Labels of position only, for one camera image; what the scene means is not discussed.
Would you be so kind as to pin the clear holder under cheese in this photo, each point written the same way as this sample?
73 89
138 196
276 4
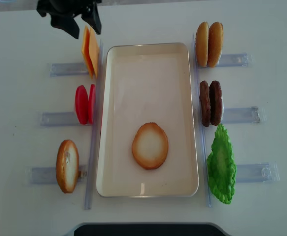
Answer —
68 69

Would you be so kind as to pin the orange cheese slice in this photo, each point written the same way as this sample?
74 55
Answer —
85 51
94 51

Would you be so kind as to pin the left clear acrylic rail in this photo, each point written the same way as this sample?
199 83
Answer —
94 136

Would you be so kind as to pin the clear acrylic rail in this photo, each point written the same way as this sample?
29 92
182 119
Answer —
201 128
94 136

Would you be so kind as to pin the golden bun right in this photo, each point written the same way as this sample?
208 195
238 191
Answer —
215 43

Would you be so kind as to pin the orange cheese slice inner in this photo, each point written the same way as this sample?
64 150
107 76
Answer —
94 51

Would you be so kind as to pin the clear holder under bread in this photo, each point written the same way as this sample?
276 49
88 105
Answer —
47 175

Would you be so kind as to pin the right clear acrylic rail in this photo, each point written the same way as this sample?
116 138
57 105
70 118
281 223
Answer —
201 128

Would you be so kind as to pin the clear holder under tomato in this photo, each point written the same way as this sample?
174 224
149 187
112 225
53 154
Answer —
56 119

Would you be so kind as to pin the golden bun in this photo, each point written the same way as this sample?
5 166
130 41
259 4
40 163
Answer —
201 44
215 43

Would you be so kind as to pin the brown meat patty left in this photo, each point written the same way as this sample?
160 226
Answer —
205 103

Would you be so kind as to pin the red tomato slice outer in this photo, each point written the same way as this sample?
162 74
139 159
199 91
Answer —
81 104

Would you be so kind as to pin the bread slice toasted rim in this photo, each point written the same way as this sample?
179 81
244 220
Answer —
150 146

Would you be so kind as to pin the orange cheese slice outer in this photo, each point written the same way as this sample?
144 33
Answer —
85 51

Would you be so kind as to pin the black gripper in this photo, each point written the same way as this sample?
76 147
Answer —
62 11

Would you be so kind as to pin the brown meat patty right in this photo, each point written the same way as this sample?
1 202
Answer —
216 102

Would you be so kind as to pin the golden bun left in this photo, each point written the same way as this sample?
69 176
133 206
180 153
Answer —
201 44

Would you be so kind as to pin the black base at bottom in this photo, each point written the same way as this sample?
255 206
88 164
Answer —
148 230

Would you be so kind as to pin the clear holder under patties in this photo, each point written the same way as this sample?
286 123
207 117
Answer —
252 115

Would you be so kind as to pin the clear holder under buns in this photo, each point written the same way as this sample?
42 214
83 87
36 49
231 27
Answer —
235 60

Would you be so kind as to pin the clear holder under lettuce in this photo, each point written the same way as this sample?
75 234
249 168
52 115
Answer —
257 173

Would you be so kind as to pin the brown meat patty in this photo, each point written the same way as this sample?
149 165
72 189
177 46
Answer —
205 103
216 102

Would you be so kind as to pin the cream rectangular tray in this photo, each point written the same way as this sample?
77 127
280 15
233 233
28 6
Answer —
147 84

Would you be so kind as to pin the green lettuce leaf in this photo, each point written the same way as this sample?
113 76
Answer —
221 166

